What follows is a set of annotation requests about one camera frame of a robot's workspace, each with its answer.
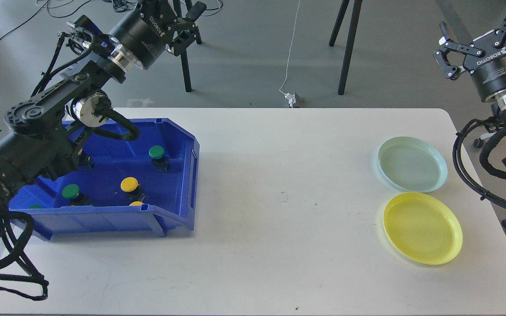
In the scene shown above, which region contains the white cable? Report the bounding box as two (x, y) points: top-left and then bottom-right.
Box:
(278, 0), (301, 95)

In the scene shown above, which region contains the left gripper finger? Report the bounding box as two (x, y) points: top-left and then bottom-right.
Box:
(184, 1), (207, 22)

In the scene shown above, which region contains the yellow plate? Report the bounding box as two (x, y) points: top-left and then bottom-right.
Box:
(382, 192), (463, 266)

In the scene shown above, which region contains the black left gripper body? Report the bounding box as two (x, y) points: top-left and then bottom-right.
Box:
(109, 0), (198, 70)

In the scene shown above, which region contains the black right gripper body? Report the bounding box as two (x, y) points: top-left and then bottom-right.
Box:
(463, 28), (506, 102)

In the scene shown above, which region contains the black floor cable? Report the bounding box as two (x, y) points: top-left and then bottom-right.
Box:
(0, 0), (224, 74)

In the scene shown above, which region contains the blue plastic bin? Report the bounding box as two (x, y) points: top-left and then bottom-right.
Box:
(9, 118), (199, 240)

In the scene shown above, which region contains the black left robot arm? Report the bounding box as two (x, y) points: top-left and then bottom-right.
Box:
(0, 0), (207, 301)

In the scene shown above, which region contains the light green plate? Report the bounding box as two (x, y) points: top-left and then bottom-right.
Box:
(377, 136), (448, 193)

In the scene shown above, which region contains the white chair base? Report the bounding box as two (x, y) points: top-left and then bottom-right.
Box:
(473, 132), (506, 228)

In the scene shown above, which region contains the white plug adapter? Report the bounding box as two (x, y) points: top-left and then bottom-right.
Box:
(284, 93), (304, 108)

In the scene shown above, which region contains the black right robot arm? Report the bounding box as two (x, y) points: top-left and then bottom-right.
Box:
(434, 16), (506, 228)

